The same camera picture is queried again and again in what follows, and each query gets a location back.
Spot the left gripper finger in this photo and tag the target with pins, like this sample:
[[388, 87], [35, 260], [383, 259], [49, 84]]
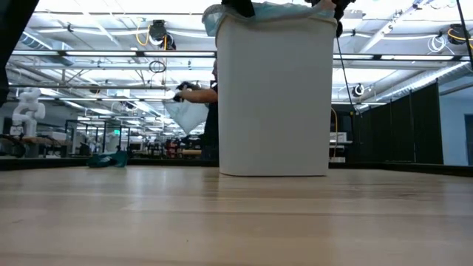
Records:
[[242, 5]]

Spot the light blue trash bag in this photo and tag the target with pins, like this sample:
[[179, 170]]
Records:
[[273, 11]]

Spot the white plastic trash bin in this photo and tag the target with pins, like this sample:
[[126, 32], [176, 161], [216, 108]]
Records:
[[277, 99]]

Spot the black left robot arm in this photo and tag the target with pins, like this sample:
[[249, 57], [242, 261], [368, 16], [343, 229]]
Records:
[[11, 37]]

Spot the pale plastic bag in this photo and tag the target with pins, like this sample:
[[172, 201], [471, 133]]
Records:
[[186, 114]]

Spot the dark teal bag roll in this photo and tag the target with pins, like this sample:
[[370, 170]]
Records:
[[107, 159]]

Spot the thin black pole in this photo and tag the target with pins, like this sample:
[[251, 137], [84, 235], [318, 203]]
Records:
[[345, 74]]

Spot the black monitor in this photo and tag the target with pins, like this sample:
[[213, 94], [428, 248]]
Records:
[[343, 122]]

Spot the black partition screen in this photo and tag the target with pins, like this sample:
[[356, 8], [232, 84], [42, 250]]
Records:
[[399, 125]]

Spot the slanted black pole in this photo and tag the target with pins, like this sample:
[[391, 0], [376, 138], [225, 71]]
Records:
[[465, 33]]

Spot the person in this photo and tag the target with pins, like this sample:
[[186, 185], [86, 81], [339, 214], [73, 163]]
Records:
[[211, 125]]

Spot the white robot figure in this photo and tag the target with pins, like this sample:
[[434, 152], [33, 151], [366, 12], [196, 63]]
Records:
[[27, 111]]

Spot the black table frame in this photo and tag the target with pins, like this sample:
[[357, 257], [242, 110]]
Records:
[[37, 163]]

